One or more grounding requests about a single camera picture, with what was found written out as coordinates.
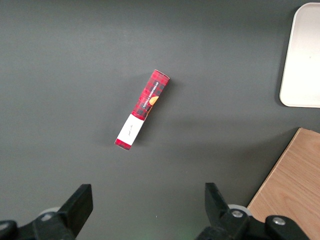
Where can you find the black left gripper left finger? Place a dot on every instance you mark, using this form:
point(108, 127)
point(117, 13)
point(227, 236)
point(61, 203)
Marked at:
point(75, 210)

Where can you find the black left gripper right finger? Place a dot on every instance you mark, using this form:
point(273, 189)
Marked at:
point(225, 215)

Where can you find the white plastic tray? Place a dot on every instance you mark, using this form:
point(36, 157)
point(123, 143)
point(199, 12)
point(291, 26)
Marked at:
point(303, 60)

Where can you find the light wooden board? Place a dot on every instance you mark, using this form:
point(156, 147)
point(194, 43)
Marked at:
point(290, 185)

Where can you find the red plaid shortbread box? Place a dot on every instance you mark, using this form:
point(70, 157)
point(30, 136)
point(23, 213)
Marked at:
point(143, 110)

